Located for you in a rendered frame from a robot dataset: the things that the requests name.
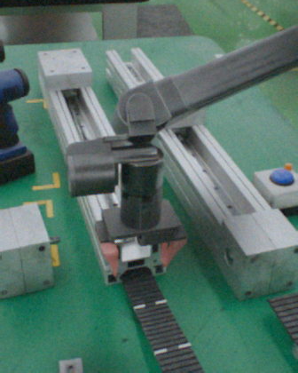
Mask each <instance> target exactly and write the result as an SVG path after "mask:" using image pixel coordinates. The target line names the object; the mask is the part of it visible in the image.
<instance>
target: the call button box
mask: <svg viewBox="0 0 298 373"><path fill-rule="evenodd" d="M275 170H278V169H275ZM275 170H269V171H258V172H256V173H255V174H254V180H253V186H254V187H255V188H256V189H257V192H258V193H259V194H260V196H261V197H262V198H263V199H264V200H265V201H266V202H267V203H268V204H269V206H270V207H271V208H272V209H273V210H275V209H278V210H279V211H280V212H281V213H282V214H283V216H284V217H285V218H287V217H291V216H295V215H298V175H297V174H295V173H294V171H293V170H291V171H290V172H291V173H292V174H293V180H292V181H291V182H290V183H280V182H277V181H274V180H273V179H272V178H271V174H272V172H274V171H275Z"/></svg>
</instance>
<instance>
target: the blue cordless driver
mask: <svg viewBox="0 0 298 373"><path fill-rule="evenodd" d="M29 91H30V85H29V81H28V78H27V75H26V73H25V72H24V71H23V70H22V69H20V68H19V67H16V68H15V69H13V68H9V69H6V70H2V71H0V185H2V184H4V183H7V182H8V181H11V180H15V179H20V178H23V177H25V176H27V175H30V174H33V173H35V155H34V153H33V152H32V151H31V150H30V149H29V148H27V146H26V144H24V143H23V142H22V141H21V140H20V138H19V136H18V134H17V132H18V131H19V126H18V124H17V121H16V118H15V114H14V112H13V109H12V104H9V103H7V102H10V101H12V100H16V99H20V98H22V97H26V96H27V95H28V93H29Z"/></svg>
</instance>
